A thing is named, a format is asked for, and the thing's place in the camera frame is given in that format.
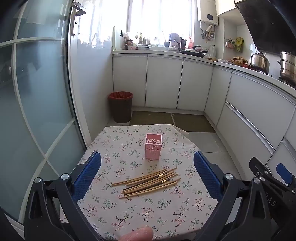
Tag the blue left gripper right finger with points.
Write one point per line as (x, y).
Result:
(208, 176)

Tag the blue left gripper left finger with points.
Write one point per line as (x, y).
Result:
(83, 175)

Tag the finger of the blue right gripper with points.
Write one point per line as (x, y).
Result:
(284, 174)

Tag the bamboo chopstick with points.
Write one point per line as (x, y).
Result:
(151, 182)
(138, 178)
(167, 171)
(152, 188)
(171, 175)
(149, 191)

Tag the left hand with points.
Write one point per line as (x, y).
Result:
(142, 234)

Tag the right olive floor mat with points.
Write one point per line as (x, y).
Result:
(192, 123)

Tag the olive floor mat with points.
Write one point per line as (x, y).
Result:
(192, 123)
(150, 118)

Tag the glass sliding door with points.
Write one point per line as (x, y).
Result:
(40, 136)

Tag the floral tablecloth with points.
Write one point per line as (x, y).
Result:
(178, 207)

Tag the pink perforated utensil holder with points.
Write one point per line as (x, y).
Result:
(152, 146)

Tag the left olive floor mat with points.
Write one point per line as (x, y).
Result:
(150, 118)

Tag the dark brown trash bin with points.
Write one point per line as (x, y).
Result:
(120, 104)

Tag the steel stockpot on stove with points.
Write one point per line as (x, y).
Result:
(287, 66)

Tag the basket of food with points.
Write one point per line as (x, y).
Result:
(240, 60)

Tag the black frying pan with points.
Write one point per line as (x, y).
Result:
(200, 54)

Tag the white electric kettle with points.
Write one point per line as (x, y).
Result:
(212, 51)

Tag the yellow green snack bag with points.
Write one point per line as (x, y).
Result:
(238, 47)

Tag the purple plush figure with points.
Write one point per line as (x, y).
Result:
(175, 39)

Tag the black range hood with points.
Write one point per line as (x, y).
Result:
(269, 30)

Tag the white water heater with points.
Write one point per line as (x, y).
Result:
(206, 12)

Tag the metal door handle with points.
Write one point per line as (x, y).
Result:
(77, 10)

